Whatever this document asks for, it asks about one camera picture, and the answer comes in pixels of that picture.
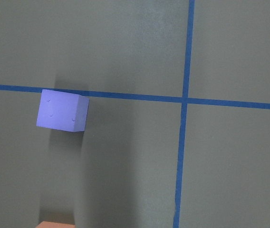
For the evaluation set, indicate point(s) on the purple foam block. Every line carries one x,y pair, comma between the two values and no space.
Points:
62,111

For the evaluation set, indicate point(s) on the orange foam block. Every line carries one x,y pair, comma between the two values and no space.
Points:
48,224

